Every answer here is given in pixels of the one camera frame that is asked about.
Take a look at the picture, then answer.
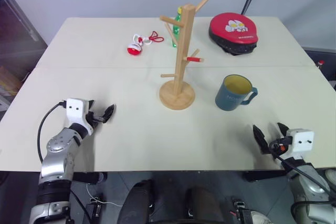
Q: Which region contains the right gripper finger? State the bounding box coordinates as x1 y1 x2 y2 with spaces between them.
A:
252 124 270 155
277 122 289 138

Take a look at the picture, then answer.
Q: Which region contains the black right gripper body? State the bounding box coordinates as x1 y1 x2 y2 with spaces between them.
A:
268 135 292 158

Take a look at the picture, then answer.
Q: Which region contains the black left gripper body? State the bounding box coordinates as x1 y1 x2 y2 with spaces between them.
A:
85 108 104 130

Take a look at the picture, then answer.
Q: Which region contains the blue mug yellow inside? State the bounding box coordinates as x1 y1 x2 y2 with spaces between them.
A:
215 74 259 112

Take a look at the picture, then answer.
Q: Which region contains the wooden mug tree stand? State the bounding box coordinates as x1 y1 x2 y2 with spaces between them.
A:
159 0 217 110

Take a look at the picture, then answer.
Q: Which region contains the white rounded shoe-like object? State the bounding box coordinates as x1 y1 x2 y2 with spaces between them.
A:
250 209 275 224

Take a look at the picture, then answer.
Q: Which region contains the black equipment beside table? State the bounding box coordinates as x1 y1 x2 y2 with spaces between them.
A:
301 47 336 90

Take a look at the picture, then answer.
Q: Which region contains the brown dark rounded shape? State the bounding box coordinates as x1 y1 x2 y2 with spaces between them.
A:
185 186 224 224

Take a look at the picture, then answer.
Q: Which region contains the glass door cabinet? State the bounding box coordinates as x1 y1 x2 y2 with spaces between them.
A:
0 0 48 116

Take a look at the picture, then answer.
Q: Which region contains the black rounded shape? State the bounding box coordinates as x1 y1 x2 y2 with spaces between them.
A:
116 179 156 224

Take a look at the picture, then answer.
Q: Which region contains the green plastic bottle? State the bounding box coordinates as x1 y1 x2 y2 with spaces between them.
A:
171 6 184 48

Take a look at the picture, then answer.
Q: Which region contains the red black round case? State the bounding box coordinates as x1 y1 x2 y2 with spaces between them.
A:
208 12 259 57

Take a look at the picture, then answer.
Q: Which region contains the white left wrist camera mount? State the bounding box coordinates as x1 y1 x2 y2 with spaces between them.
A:
65 98 95 136

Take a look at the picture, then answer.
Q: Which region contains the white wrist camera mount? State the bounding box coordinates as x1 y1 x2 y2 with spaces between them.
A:
65 98 95 136
286 128 315 159

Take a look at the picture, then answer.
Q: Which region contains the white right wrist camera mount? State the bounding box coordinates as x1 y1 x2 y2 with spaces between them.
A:
286 128 315 159

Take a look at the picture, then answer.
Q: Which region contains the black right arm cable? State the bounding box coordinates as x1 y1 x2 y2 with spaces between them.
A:
269 141 333 224

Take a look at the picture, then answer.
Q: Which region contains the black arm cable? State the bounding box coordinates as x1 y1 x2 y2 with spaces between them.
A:
37 100 67 164
269 141 333 224

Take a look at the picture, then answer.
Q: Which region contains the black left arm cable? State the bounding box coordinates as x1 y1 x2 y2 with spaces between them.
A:
37 100 67 164

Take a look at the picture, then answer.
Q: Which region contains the red white toy with cords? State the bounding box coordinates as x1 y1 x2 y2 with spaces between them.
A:
127 30 165 57

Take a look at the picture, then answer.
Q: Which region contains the thin white cable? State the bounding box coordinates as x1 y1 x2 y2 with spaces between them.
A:
86 182 125 207

